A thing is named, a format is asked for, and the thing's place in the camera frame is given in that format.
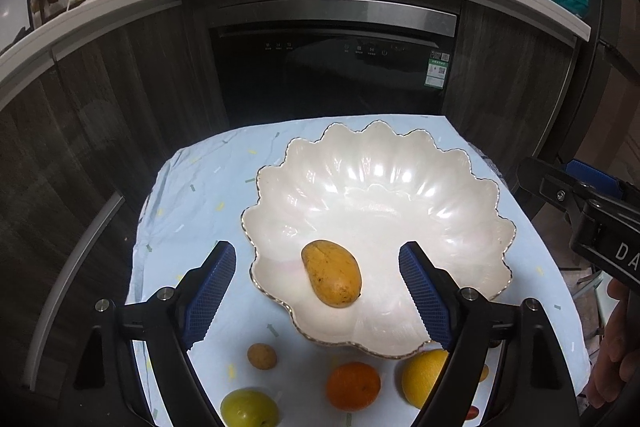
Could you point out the green round fruit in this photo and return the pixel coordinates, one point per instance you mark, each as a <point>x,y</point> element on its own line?
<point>249,409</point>

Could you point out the light blue patterned tablecloth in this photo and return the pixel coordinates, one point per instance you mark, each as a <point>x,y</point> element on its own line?
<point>200,207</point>

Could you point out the person's right hand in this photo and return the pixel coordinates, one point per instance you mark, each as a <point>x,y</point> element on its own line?
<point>617,347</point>

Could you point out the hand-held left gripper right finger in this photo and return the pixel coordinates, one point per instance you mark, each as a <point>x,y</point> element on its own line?
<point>425,292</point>

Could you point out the small brown round fruit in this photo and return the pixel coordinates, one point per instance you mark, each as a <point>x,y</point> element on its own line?
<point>261,356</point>

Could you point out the orange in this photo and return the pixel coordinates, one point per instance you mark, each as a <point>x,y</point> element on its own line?
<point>352,384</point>
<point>483,373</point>

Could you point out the yellow lemon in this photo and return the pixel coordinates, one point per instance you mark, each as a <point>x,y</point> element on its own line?
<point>422,379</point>

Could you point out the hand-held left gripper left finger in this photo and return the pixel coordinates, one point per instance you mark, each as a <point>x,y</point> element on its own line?
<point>210,292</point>

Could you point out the small red oval fruit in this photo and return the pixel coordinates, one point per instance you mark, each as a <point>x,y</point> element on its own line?
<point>472,413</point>

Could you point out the black built-in dishwasher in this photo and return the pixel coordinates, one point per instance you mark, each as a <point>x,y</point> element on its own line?
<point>325,82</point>

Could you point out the white scalloped bowl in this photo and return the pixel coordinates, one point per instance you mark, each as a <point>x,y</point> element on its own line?
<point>375,187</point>

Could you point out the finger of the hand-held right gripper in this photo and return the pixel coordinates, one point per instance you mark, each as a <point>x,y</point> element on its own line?
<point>550,187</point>
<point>595,174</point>

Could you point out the dark wood cabinet door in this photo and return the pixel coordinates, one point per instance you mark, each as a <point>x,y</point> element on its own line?
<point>140,97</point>
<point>510,82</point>

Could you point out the yellow mango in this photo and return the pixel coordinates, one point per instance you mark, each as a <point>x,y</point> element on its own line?
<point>332,274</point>

